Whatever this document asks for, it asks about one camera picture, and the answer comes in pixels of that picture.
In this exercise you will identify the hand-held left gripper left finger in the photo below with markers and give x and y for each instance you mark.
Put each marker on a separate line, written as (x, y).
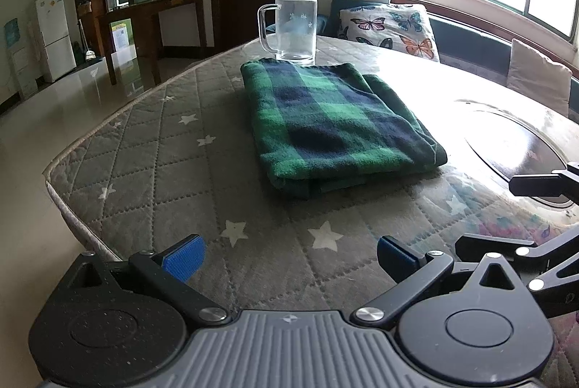
(183, 257)

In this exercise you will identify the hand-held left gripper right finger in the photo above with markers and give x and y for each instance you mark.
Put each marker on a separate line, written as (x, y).
(398, 257)

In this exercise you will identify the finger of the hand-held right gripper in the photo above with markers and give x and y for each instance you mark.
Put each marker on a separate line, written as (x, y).
(538, 185)
(493, 245)

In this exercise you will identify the green plaid flannel cloth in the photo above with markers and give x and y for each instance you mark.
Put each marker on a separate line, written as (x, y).
(325, 121)

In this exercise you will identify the dark round wooden turntable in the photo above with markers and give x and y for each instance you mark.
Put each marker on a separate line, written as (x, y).
(511, 135)

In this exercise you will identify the beige pillow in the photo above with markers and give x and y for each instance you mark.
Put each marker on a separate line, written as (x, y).
(538, 74)

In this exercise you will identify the blue sofa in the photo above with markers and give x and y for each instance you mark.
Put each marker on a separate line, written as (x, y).
(466, 40)

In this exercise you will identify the butterfly print pillow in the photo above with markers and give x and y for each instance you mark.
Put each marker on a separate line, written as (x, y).
(384, 26)

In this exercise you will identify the broom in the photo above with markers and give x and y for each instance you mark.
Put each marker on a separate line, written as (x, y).
(90, 54)

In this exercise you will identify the framed paper sign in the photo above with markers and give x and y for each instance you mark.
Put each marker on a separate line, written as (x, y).
(122, 35)

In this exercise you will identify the clear glass mug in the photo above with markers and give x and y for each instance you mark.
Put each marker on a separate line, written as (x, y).
(294, 31)

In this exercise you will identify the dark wooden counter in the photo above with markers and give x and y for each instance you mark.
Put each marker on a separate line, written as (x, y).
(149, 6)

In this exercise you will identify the water dispenser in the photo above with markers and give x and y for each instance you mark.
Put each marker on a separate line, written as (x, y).
(20, 62)

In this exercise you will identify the white refrigerator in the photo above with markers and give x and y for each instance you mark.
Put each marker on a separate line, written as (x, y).
(54, 35)

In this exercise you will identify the white microwave oven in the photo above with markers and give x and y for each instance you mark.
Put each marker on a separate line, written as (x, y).
(122, 0)

